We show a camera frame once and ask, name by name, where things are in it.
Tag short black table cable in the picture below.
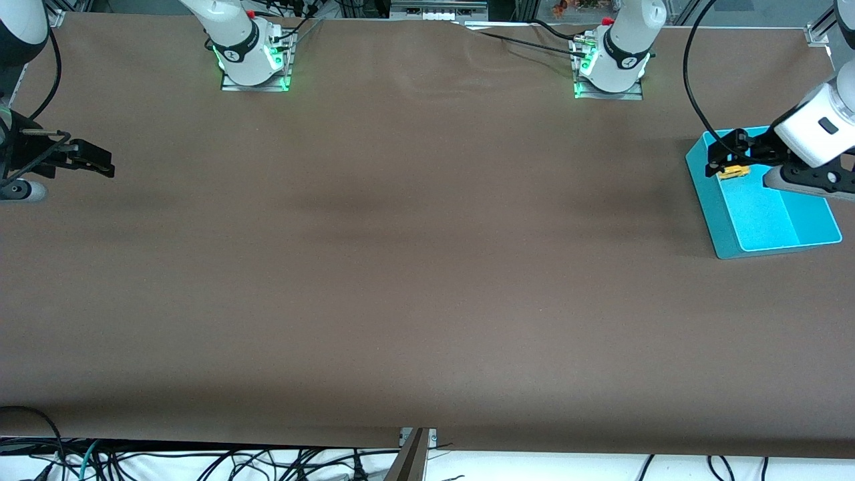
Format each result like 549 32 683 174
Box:
531 19 592 44

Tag orange background items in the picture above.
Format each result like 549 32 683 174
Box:
551 0 602 17

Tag black right base cables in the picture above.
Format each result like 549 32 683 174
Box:
267 3 328 42

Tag teal plastic bin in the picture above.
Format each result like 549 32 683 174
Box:
685 126 844 260

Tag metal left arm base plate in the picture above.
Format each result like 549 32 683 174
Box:
573 79 645 101

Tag long black table cable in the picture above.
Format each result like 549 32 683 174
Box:
461 22 588 61

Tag metal table leg profile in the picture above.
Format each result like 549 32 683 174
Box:
384 428 432 481

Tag teal floor cable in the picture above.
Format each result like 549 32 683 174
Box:
79 440 101 481

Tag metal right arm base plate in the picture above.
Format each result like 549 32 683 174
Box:
220 67 293 93

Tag black floor cable bundle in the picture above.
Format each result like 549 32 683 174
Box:
100 446 401 481

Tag looped black floor cable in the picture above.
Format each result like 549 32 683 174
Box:
0 405 65 481

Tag brown table cover mat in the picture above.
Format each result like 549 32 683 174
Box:
0 13 855 462

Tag black left camera mount bracket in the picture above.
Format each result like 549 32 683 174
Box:
785 152 855 200

